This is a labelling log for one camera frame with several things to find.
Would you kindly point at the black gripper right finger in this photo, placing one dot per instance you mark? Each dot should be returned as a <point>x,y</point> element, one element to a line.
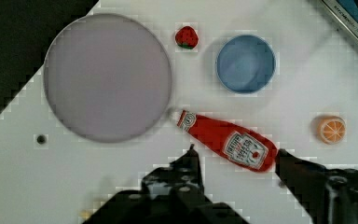
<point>330,196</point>

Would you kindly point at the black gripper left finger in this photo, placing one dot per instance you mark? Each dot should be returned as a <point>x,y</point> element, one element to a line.
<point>168,195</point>

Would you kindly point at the red plush ketchup bottle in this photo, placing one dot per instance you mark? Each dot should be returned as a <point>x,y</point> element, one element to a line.
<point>244,147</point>

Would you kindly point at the orange slice toy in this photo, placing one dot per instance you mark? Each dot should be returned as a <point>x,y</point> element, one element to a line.
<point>329,129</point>

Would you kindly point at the grey round plate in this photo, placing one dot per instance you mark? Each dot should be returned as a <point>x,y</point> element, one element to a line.
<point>107,78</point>

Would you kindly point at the blue round bowl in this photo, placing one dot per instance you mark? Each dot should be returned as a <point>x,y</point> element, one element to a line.
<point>245,64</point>

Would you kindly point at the small red plush strawberry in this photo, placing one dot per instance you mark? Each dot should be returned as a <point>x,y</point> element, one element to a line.
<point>187,38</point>

